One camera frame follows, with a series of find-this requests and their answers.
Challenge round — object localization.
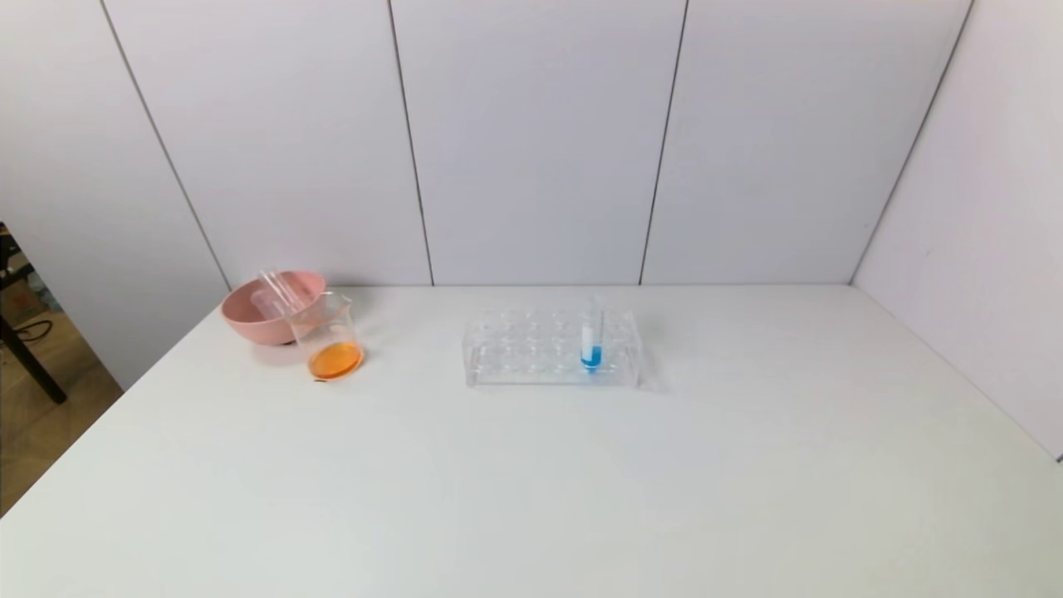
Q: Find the test tube with yellow pigment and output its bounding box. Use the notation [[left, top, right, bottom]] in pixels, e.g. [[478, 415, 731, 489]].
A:
[[259, 267, 308, 315]]

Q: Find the test tube with red pigment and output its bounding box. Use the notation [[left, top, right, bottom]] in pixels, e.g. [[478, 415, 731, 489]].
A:
[[252, 287, 291, 321]]

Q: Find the clear acrylic test tube rack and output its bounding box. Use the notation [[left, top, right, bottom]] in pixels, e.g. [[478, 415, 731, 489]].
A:
[[463, 306, 645, 390]]

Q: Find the test tube with blue pigment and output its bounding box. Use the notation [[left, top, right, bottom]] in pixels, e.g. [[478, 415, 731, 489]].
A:
[[580, 294, 607, 375]]

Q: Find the clear glass beaker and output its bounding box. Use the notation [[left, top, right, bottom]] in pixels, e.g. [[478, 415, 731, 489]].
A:
[[287, 292, 366, 383]]

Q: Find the pink plastic bowl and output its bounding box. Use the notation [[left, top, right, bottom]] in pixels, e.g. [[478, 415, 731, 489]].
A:
[[221, 270, 326, 346]]

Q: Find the black metal stand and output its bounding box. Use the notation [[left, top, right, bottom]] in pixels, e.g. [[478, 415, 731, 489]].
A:
[[0, 223, 67, 405]]

